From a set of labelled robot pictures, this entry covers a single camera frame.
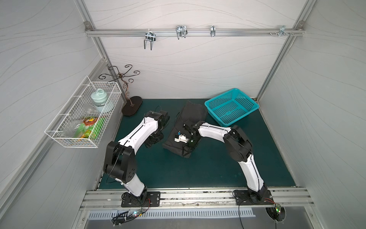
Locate colourful snack packet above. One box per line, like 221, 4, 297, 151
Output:
73, 117, 105, 139

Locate white slotted cable duct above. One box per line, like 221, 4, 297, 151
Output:
88, 208, 255, 220

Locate metal loop hook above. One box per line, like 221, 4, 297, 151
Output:
175, 25, 188, 40

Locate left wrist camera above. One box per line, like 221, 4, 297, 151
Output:
158, 110, 170, 129

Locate left circuit board with wires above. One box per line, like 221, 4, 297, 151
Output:
111, 210, 144, 226

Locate clear plastic bag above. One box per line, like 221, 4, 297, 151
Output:
61, 104, 100, 138

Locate green table mat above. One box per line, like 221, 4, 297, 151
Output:
115, 99, 295, 189

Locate metal bracket hook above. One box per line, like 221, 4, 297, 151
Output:
269, 25, 294, 37

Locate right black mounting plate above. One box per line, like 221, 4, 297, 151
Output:
232, 189, 275, 206

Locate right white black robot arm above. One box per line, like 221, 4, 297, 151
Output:
174, 121, 267, 201

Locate white wire wall basket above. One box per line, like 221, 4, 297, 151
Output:
45, 76, 122, 148

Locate pale green lidded jar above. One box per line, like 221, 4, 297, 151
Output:
91, 89, 108, 107

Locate right circuit board in hole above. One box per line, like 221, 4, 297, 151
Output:
265, 206, 286, 222

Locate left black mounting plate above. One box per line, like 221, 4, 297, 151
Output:
121, 191, 161, 208

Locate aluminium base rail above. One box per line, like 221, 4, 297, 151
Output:
80, 187, 314, 210

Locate metal double hook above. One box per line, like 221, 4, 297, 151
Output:
144, 31, 156, 50

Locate teal plastic basket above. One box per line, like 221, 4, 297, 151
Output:
205, 88, 259, 127

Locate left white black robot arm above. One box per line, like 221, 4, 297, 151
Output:
104, 110, 170, 204

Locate black mounting plate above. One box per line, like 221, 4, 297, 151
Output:
121, 191, 161, 208
232, 189, 275, 206

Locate dark grey long pants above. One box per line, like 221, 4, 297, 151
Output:
162, 101, 208, 158

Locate ornate metal hook stand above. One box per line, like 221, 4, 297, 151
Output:
98, 64, 143, 116

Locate small metal clip hook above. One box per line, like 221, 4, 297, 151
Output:
210, 25, 216, 37

